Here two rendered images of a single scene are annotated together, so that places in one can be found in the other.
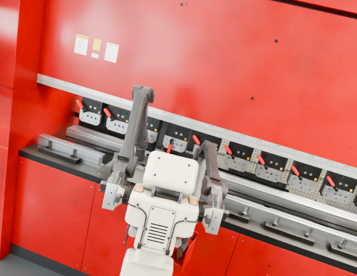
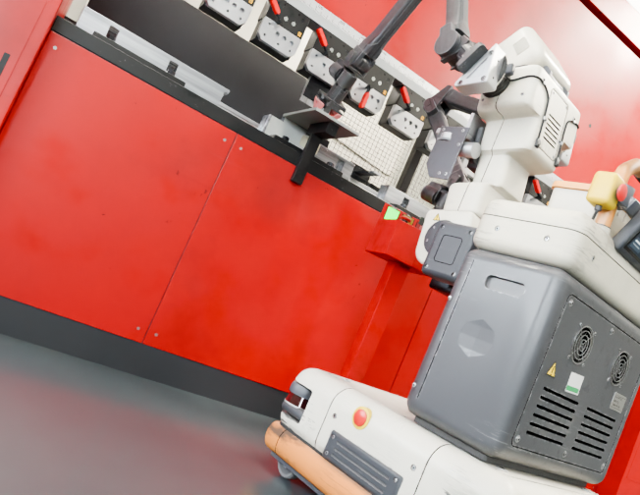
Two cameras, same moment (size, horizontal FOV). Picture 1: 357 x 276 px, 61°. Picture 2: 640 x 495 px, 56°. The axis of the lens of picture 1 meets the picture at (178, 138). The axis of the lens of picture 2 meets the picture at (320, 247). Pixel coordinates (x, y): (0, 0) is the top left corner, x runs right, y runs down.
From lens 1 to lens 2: 1.90 m
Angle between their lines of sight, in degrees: 43
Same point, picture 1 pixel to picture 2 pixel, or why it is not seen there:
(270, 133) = not seen: hidden behind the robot
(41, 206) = (78, 172)
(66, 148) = (152, 56)
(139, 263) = (505, 187)
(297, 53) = (525, 14)
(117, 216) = (263, 209)
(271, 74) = (499, 29)
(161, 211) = (559, 100)
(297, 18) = not seen: outside the picture
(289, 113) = not seen: hidden behind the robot
